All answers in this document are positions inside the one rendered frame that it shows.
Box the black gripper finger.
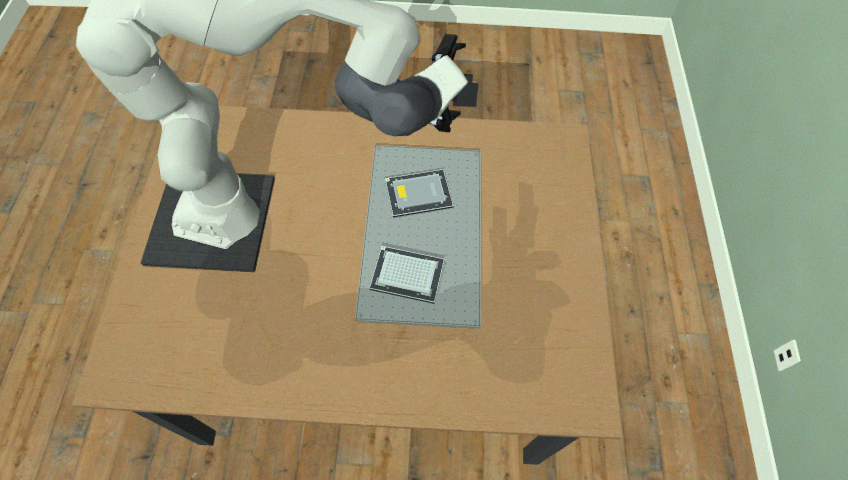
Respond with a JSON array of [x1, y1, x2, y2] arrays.
[[432, 34, 466, 63], [430, 105, 460, 133]]

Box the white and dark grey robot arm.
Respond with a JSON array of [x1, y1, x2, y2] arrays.
[[76, 0, 478, 249]]

